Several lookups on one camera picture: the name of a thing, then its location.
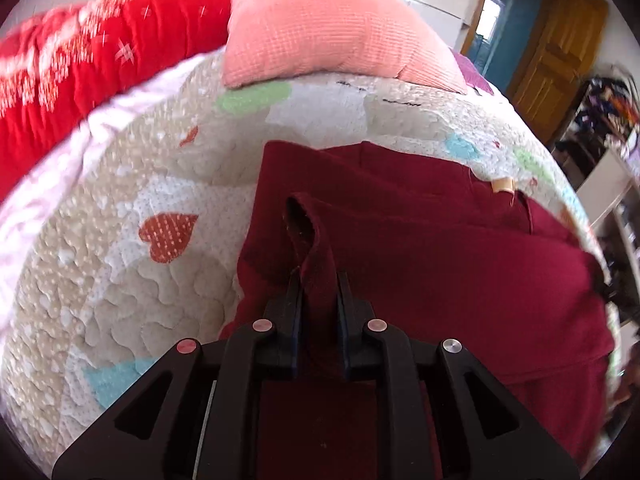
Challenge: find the pink pillow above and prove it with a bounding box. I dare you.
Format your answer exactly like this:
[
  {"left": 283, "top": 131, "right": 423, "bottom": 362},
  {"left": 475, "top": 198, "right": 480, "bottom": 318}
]
[{"left": 221, "top": 0, "right": 469, "bottom": 95}]

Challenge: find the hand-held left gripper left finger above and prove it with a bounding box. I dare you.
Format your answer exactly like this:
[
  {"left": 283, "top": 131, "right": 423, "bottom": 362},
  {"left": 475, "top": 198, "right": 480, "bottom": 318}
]
[{"left": 51, "top": 270, "right": 304, "bottom": 480}]

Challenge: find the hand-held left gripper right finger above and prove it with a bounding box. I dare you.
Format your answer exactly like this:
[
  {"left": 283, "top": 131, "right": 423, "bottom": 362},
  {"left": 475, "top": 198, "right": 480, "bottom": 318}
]
[{"left": 336, "top": 271, "right": 581, "bottom": 480}]

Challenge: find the red patterned blanket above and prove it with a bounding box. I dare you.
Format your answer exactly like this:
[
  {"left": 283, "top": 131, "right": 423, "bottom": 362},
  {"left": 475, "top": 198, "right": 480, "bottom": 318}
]
[{"left": 0, "top": 0, "right": 235, "bottom": 200}]

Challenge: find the white shelf unit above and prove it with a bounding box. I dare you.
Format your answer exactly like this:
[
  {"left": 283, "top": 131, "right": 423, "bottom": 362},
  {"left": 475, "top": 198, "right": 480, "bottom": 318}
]
[{"left": 575, "top": 127, "right": 640, "bottom": 281}]

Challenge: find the pale pink sheet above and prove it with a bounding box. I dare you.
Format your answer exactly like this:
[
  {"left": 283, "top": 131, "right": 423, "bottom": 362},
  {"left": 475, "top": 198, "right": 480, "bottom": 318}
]
[{"left": 0, "top": 67, "right": 191, "bottom": 331}]

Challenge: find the dark red garment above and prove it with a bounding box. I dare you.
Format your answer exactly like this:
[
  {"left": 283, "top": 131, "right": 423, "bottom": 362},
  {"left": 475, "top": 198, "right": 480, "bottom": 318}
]
[{"left": 218, "top": 141, "right": 615, "bottom": 480}]

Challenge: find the pile of colourful clothes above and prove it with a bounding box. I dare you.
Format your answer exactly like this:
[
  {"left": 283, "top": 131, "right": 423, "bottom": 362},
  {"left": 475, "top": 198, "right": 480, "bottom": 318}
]
[{"left": 552, "top": 62, "right": 640, "bottom": 161}]

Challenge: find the wooden door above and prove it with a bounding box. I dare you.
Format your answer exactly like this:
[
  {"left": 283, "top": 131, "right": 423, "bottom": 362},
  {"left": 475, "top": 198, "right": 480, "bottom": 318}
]
[{"left": 506, "top": 0, "right": 608, "bottom": 146}]

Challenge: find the purple cloth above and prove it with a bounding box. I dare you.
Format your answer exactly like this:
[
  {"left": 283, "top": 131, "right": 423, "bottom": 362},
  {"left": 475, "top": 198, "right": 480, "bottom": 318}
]
[{"left": 452, "top": 50, "right": 493, "bottom": 95}]

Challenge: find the heart print quilt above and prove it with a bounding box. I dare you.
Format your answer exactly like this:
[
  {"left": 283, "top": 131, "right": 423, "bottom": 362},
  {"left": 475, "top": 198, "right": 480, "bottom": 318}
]
[{"left": 0, "top": 50, "right": 608, "bottom": 476}]

